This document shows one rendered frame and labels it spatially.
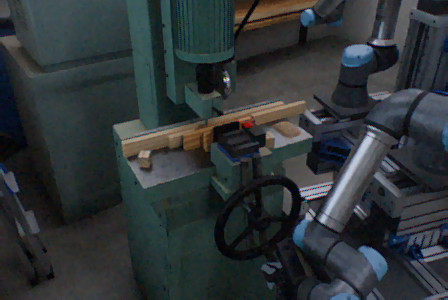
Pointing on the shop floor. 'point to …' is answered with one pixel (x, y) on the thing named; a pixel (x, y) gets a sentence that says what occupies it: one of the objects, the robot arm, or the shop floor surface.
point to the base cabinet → (193, 252)
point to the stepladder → (27, 227)
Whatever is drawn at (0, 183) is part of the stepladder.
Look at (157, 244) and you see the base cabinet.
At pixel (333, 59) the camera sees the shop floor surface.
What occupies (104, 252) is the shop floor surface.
